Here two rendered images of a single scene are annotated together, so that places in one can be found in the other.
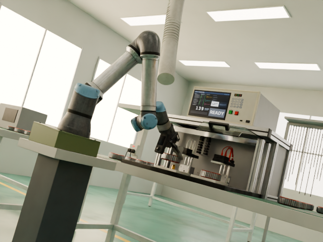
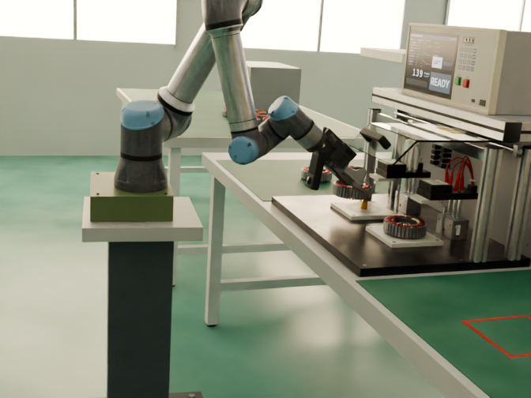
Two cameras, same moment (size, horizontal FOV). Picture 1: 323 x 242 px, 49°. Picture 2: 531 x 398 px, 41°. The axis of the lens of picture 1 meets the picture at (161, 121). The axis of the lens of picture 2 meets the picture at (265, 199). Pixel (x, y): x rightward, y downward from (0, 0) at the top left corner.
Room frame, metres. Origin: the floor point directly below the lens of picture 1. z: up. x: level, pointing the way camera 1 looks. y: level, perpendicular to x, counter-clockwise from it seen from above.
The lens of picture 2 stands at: (0.17, -1.00, 1.32)
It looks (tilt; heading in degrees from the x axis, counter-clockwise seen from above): 15 degrees down; 33
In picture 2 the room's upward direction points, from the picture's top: 4 degrees clockwise
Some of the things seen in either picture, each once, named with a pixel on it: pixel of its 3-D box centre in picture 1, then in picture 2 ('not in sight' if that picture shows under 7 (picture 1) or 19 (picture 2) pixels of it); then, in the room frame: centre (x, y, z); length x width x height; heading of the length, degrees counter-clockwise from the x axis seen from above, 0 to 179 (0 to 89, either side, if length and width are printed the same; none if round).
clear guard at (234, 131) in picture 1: (230, 134); (429, 143); (1.84, -0.37, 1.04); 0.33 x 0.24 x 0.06; 142
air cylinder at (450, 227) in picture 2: (222, 179); (452, 226); (1.98, -0.41, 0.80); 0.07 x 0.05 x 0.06; 52
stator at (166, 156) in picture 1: (171, 158); (352, 189); (1.98, -0.10, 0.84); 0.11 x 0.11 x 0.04
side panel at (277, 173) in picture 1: (276, 173); not in sight; (2.06, -0.73, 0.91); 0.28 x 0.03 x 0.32; 142
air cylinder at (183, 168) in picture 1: (186, 170); (408, 202); (2.13, -0.22, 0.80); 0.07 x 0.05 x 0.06; 52
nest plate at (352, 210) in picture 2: (172, 170); (363, 210); (2.02, -0.13, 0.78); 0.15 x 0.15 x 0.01; 52
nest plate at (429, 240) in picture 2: (209, 179); (403, 235); (1.87, -0.32, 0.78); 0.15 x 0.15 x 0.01; 52
